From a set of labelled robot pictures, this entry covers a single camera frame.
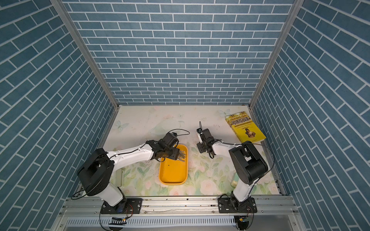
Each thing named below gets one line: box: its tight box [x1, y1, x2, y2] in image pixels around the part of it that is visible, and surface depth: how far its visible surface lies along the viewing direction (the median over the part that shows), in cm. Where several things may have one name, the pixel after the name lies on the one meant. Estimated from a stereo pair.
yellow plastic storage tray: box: [158, 143, 189, 186], surface depth 86 cm
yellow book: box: [224, 111, 267, 144], surface depth 105 cm
